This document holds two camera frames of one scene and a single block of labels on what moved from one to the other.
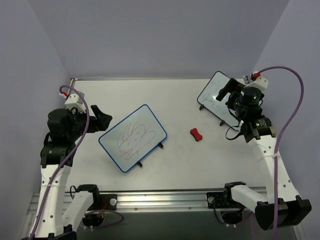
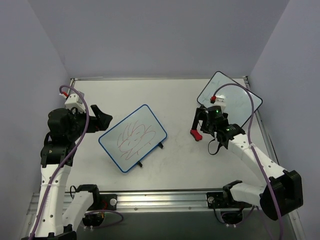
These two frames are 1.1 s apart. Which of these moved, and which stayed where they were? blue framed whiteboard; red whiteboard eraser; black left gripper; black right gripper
Moved: black right gripper
Stayed: black left gripper; blue framed whiteboard; red whiteboard eraser
